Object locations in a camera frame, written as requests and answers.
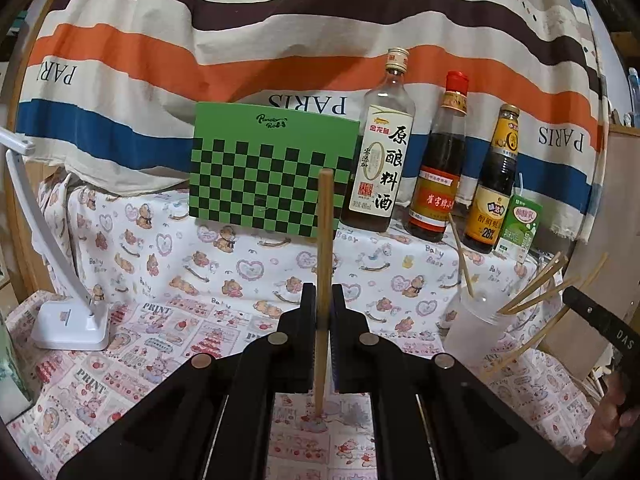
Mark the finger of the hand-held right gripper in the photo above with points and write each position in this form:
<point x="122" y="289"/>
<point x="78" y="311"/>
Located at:
<point x="600" y="322"/>

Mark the white bear printed cloth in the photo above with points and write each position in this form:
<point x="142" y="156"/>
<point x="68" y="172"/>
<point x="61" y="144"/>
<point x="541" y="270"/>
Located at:
<point x="150" y="240"/>

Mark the green checkered box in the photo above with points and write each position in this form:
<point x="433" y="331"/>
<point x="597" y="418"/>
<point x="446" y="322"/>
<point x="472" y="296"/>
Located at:
<point x="270" y="185"/>

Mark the green milk drink carton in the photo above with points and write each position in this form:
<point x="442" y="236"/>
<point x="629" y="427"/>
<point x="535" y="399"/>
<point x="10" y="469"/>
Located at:
<point x="517" y="230"/>

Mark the yellow label oyster sauce bottle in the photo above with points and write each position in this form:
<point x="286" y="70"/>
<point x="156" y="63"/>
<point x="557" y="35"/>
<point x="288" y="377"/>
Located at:
<point x="487" y="220"/>

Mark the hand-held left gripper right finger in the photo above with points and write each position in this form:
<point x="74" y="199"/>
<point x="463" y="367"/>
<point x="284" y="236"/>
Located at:
<point x="340" y="340"/>

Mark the single wooden chopstick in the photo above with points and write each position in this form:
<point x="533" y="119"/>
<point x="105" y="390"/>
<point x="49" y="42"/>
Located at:
<point x="325" y="235"/>

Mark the striped cloth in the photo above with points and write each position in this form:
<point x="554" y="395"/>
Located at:
<point x="300" y="35"/>

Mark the white desk lamp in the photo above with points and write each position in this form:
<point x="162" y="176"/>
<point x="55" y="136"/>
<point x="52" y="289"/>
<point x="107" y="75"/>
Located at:
<point x="70" y="325"/>

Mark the red cap sesame oil bottle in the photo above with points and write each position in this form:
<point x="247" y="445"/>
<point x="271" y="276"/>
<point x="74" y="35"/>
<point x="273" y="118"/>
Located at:
<point x="435" y="200"/>

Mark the bundle of wooden chopsticks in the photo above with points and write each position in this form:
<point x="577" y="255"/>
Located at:
<point x="517" y="304"/>

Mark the white drinking straw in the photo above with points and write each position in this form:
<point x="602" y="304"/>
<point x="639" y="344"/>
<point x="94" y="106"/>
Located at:
<point x="521" y="187"/>

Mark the translucent plastic cup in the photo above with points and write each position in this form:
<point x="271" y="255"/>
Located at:
<point x="475" y="330"/>

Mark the clear cooking wine bottle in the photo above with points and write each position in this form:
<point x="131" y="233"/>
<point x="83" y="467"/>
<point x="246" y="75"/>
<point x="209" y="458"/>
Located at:
<point x="377" y="185"/>

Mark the pale green box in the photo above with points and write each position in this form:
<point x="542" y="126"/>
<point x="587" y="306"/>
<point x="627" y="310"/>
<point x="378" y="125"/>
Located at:
<point x="12" y="360"/>

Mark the person's right hand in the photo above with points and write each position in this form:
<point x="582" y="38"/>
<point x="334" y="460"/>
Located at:
<point x="607" y="415"/>

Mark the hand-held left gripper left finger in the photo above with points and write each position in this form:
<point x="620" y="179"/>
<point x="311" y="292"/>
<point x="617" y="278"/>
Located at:
<point x="305" y="340"/>

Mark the pink printed cloth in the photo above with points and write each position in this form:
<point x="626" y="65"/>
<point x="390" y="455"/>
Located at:
<point x="150" y="360"/>

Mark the wooden board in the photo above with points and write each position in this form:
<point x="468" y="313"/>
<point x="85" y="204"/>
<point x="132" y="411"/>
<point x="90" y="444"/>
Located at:
<point x="615" y="210"/>

